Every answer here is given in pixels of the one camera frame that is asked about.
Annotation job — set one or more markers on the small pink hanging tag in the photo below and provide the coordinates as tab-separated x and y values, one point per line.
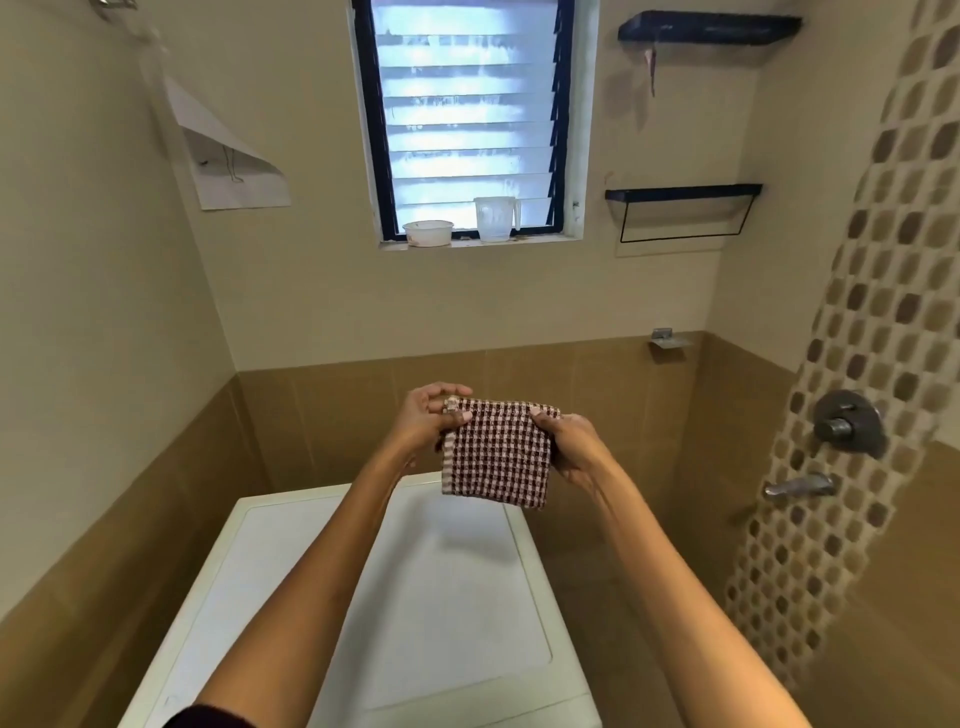
652	67

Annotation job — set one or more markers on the white paper sheet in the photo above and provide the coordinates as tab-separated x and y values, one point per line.
240	180

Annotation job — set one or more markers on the white washing machine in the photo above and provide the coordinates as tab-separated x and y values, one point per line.
450	600

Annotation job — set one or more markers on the person's right forearm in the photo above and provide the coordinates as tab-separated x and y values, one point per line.
690	607

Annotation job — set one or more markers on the small wall window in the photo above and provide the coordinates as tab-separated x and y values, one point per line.
465	112

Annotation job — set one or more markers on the person's left hand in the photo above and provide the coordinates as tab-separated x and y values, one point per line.
427	424

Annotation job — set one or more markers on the black wall shelf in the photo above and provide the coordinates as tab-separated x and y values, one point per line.
709	26

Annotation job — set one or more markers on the translucent plastic jug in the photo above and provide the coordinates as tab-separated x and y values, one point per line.
495	219

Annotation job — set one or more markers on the white container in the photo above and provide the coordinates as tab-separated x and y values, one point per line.
427	234

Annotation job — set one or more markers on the brown white checkered cloth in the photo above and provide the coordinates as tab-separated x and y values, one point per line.
499	457

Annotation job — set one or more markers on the person's dark patterned left sleeve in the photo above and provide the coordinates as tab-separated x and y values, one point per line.
199	717

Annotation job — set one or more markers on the person's left forearm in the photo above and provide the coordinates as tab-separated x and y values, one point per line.
300	592

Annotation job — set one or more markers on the grey wall shelf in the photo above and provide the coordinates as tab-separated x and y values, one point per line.
669	339

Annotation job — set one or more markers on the chrome wall tap lever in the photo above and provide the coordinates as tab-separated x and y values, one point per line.
799	486

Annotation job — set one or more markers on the person's right hand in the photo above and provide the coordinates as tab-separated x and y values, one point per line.
577	450

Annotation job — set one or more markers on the chrome shower valve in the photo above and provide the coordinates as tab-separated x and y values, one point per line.
851	424

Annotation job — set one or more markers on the black wall towel rack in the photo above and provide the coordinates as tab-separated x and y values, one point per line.
682	192

